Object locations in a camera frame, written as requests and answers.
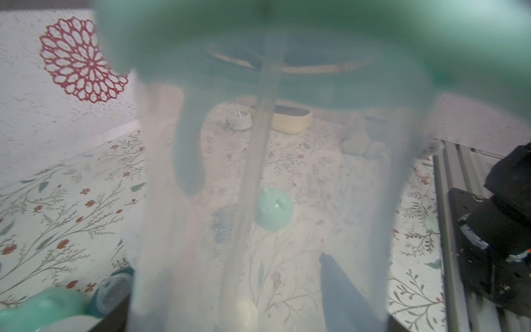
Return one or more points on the cream box dark lid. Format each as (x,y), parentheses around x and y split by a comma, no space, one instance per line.
(291,120)

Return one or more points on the teal nipple collar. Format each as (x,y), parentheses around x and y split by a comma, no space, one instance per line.
(111,290)

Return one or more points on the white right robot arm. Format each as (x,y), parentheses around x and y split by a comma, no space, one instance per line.
(485,238)

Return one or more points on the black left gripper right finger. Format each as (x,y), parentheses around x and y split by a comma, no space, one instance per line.
(344,307)

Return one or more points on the clear baby bottle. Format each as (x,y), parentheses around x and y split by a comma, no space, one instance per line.
(275,163)
(54,309)

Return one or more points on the mint bottle cap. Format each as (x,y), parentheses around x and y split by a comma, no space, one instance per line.
(274,209)

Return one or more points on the grey white plush toy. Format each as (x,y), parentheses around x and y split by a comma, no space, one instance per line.
(355,141)

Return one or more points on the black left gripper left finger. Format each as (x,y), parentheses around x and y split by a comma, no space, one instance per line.
(116,321)

